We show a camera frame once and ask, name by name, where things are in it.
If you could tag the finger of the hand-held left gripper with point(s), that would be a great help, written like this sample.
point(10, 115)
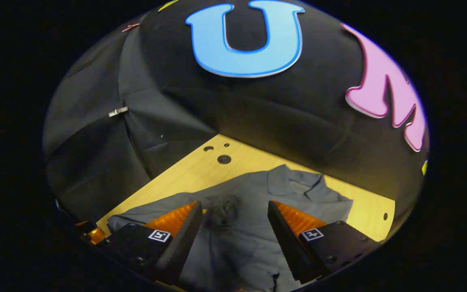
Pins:
point(95, 234)

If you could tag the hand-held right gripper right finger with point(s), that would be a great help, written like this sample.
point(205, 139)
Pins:
point(284, 239)

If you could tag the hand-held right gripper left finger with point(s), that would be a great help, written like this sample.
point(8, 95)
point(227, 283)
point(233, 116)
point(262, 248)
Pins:
point(185, 239)

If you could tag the dark grey collared shirt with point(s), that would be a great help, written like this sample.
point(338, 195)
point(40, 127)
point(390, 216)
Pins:
point(237, 243)

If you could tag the silver cloth clip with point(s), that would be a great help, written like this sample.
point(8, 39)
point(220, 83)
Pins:
point(118, 111)

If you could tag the black backdrop cloth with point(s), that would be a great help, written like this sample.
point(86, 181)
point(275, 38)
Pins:
point(258, 105)

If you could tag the red cloth clip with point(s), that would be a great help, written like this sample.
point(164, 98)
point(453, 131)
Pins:
point(130, 27)

